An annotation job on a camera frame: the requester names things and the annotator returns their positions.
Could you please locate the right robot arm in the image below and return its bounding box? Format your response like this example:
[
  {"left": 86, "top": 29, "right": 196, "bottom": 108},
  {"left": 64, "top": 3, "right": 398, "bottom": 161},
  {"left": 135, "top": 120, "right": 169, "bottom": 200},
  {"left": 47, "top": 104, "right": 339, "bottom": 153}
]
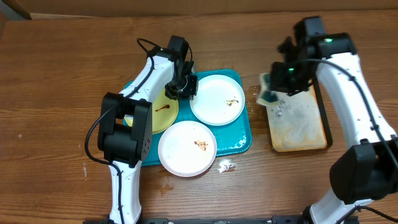
[{"left": 264, "top": 16, "right": 397, "bottom": 223}]

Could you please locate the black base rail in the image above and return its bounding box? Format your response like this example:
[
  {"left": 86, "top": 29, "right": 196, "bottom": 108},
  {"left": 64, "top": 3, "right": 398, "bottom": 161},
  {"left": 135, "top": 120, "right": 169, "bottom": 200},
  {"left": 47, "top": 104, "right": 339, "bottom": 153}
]
[{"left": 83, "top": 215, "right": 360, "bottom": 224}]

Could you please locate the teal plastic tray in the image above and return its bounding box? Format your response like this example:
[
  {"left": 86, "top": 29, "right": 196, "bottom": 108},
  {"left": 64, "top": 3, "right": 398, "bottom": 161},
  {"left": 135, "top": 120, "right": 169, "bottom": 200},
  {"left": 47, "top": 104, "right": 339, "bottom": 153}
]
[{"left": 142, "top": 69, "right": 252, "bottom": 167}]

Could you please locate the yellow plate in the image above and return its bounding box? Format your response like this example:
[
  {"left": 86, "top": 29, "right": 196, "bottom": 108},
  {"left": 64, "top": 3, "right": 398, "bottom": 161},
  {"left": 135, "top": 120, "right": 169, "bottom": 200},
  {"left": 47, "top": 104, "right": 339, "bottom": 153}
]
[{"left": 123, "top": 88, "right": 180, "bottom": 135}]

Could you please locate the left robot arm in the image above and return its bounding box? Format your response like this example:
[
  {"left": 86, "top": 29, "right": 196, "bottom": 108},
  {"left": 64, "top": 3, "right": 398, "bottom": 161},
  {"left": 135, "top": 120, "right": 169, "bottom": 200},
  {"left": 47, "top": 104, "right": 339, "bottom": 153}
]
[{"left": 93, "top": 35, "right": 198, "bottom": 223}]

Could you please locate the white plate with brown stain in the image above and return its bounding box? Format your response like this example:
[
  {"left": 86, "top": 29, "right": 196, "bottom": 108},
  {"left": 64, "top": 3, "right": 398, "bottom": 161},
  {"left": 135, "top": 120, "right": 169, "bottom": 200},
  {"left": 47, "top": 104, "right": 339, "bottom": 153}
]
[{"left": 190, "top": 74, "right": 246, "bottom": 126}]

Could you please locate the black tray with soapy water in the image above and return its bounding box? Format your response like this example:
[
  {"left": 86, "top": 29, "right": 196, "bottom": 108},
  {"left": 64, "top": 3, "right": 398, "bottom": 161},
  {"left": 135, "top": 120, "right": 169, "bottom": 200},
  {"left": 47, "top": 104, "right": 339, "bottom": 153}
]
[{"left": 265, "top": 82, "right": 333, "bottom": 152}]

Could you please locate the green yellow sponge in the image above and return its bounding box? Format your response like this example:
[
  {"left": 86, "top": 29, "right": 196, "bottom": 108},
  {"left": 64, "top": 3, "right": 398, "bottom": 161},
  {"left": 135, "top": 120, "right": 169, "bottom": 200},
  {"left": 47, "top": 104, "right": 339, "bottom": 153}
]
[{"left": 256, "top": 73, "right": 278, "bottom": 106}]

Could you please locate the pale pink plate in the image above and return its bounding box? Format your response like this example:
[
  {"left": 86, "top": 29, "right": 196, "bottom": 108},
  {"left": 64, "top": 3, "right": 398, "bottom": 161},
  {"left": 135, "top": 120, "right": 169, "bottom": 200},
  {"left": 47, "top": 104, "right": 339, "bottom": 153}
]
[{"left": 158, "top": 121, "right": 217, "bottom": 177}]

